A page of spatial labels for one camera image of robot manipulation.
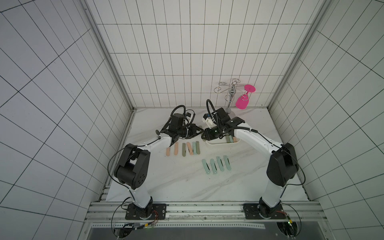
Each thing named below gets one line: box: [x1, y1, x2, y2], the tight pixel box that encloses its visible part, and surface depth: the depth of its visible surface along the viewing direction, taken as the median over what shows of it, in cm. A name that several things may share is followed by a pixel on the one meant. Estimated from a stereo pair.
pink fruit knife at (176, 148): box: [174, 141, 179, 156], surface depth 97 cm
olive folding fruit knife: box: [196, 141, 201, 155], surface depth 99 cm
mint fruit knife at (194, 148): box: [192, 141, 197, 155], surface depth 99 cm
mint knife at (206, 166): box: [202, 159, 211, 175], surface depth 89 cm
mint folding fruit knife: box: [223, 155, 232, 171], surface depth 91 cm
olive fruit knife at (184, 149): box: [182, 143, 187, 157], surface depth 99 cm
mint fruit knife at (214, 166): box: [210, 158, 218, 175], surface depth 89 cm
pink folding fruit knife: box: [186, 142, 194, 156], surface depth 99 cm
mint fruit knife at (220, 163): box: [216, 156, 225, 172], surface depth 91 cm
